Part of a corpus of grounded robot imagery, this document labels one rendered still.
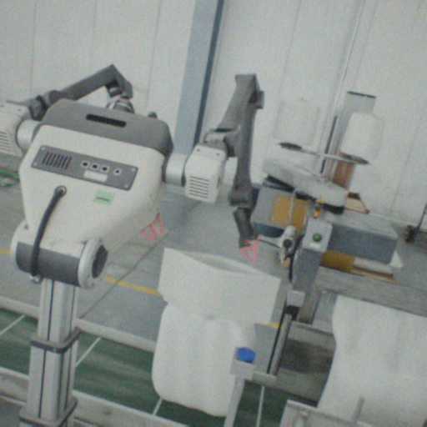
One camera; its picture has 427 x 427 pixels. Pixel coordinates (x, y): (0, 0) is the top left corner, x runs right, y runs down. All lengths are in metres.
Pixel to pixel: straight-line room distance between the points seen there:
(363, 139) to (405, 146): 5.07
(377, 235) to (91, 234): 0.90
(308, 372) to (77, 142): 1.48
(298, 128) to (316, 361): 1.07
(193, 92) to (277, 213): 4.62
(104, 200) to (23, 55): 6.92
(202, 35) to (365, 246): 5.16
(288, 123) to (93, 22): 5.96
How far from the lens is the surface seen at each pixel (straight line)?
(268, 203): 1.83
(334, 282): 1.69
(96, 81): 1.71
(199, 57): 6.30
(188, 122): 6.33
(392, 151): 6.73
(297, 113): 1.65
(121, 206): 1.11
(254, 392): 2.15
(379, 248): 1.49
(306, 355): 2.10
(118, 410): 1.90
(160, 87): 6.92
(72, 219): 1.13
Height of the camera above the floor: 1.70
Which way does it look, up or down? 17 degrees down
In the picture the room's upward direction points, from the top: 11 degrees clockwise
